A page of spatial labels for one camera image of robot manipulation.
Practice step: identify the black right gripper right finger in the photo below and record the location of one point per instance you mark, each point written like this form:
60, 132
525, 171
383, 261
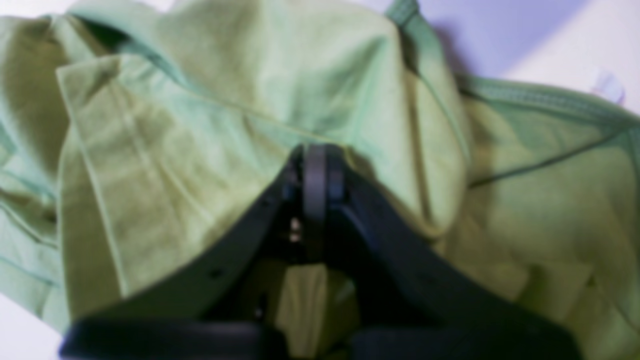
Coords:
413, 304

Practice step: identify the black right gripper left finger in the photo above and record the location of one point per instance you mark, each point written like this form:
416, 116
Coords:
187, 316

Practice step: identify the green t-shirt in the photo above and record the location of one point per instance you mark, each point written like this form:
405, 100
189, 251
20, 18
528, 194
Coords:
133, 138

